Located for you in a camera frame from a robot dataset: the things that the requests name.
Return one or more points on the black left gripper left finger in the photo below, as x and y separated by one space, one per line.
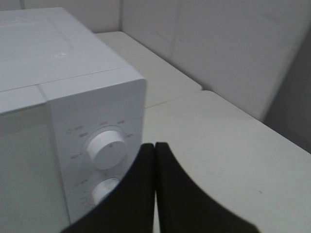
129 207

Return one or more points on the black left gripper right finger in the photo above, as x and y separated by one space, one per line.
183 207

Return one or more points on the white lower microwave knob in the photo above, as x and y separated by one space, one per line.
103 189

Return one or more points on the white microwave knob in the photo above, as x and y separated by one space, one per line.
103 189
107 149

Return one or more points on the white upper microwave knob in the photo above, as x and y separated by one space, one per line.
107 149

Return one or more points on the white microwave oven body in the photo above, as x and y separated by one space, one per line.
88 89

